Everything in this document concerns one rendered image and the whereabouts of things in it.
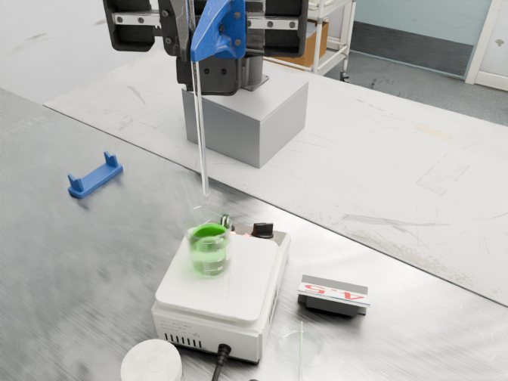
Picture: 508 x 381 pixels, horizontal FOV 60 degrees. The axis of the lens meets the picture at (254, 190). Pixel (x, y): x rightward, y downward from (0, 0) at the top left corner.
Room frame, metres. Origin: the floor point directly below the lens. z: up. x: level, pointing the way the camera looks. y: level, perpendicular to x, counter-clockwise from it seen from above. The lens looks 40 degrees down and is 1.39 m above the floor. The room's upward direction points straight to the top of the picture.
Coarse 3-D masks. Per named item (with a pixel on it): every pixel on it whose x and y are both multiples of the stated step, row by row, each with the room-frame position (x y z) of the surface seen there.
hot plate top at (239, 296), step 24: (240, 240) 0.38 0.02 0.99; (264, 240) 0.38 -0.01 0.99; (240, 264) 0.34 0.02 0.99; (264, 264) 0.34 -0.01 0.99; (168, 288) 0.31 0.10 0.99; (192, 288) 0.31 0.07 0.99; (216, 288) 0.31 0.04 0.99; (240, 288) 0.31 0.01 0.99; (264, 288) 0.31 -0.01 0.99; (216, 312) 0.28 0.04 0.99; (240, 312) 0.28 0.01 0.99
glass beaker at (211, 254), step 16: (208, 208) 0.37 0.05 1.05; (224, 208) 0.36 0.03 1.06; (192, 224) 0.36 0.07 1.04; (224, 224) 0.36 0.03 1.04; (192, 240) 0.33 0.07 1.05; (208, 240) 0.32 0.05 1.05; (224, 240) 0.33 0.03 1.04; (192, 256) 0.33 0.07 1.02; (208, 256) 0.32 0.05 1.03; (224, 256) 0.33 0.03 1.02; (208, 272) 0.32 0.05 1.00; (224, 272) 0.33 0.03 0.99
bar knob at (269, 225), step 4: (256, 224) 0.43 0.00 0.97; (260, 224) 0.43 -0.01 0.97; (264, 224) 0.43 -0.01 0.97; (268, 224) 0.44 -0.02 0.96; (272, 224) 0.44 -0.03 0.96; (256, 228) 0.43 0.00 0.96; (260, 228) 0.43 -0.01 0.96; (264, 228) 0.43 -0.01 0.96; (268, 228) 0.43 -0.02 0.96; (272, 228) 0.44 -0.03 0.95; (252, 232) 0.43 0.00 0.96; (256, 232) 0.42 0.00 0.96; (260, 232) 0.43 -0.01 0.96; (264, 232) 0.43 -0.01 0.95; (268, 232) 0.43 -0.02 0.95; (272, 232) 0.44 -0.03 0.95; (256, 236) 0.42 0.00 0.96; (260, 236) 0.42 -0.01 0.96; (264, 236) 0.42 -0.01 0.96; (268, 236) 0.42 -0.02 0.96; (272, 236) 0.42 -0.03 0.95
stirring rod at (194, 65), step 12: (192, 0) 0.35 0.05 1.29; (192, 12) 0.35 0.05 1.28; (192, 24) 0.35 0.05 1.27; (192, 36) 0.35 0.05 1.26; (192, 72) 0.35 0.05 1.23; (204, 144) 0.35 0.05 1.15; (204, 156) 0.35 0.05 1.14; (204, 168) 0.35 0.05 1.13; (204, 180) 0.35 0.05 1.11; (204, 192) 0.35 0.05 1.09
